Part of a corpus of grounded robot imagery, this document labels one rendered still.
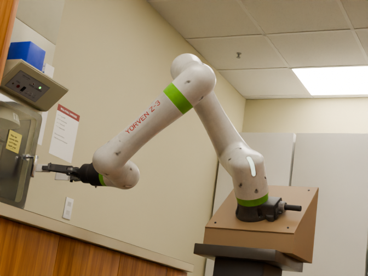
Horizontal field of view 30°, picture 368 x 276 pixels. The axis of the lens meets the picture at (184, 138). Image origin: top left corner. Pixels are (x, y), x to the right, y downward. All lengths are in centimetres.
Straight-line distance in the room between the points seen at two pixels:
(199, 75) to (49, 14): 87
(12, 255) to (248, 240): 85
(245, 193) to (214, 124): 29
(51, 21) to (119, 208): 163
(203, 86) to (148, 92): 220
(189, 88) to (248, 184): 44
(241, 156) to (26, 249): 84
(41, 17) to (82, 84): 104
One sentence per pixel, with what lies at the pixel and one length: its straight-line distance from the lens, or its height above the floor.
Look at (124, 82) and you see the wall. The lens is 431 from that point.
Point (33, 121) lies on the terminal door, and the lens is 286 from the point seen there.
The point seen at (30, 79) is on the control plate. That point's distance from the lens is 273.
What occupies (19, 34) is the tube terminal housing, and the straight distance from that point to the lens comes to 284.
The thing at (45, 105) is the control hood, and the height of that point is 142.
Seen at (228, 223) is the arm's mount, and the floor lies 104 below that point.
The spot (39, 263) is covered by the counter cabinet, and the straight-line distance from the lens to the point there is 252.
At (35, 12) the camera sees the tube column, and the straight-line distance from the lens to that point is 292.
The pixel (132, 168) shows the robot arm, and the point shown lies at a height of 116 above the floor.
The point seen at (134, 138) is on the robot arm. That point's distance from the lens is 239.
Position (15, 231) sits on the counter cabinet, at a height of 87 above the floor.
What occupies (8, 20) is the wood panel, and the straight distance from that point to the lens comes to 265.
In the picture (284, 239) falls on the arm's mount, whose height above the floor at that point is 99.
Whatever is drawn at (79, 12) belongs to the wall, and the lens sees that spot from 394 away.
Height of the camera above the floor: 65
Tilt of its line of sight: 15 degrees up
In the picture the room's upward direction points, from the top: 8 degrees clockwise
